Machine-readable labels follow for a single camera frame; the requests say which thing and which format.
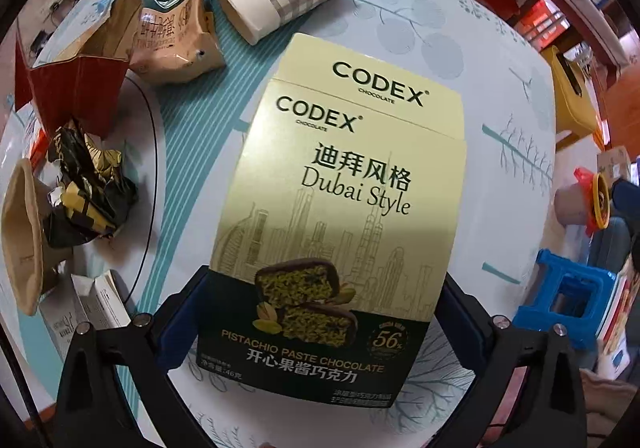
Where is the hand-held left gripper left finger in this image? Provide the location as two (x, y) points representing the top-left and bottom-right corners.
(55, 265), (211, 448)

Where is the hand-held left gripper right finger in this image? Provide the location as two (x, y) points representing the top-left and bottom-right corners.
(434, 273), (591, 448)

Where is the pale yellow chocolate box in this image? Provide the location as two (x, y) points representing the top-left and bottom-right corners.
(195, 32), (468, 410)

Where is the red paper box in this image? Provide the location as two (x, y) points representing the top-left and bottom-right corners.
(15, 0), (143, 139)

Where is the small white carton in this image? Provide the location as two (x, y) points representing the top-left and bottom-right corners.
(40, 270), (133, 359)

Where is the blue plastic stool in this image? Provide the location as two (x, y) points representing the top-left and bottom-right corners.
(512, 249), (618, 351)

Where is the black and gold wrapper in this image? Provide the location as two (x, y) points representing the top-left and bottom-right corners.
(42, 118), (140, 249)

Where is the brown paper cup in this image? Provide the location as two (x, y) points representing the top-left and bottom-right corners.
(0, 159), (73, 316)

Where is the brown cardboard box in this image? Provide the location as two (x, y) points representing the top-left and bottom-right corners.
(595, 145), (636, 184)

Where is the yellow plastic stool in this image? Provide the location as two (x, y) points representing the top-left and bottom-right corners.
(540, 43), (608, 149)

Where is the brown snack packet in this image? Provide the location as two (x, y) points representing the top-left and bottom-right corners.
(127, 0), (226, 86)

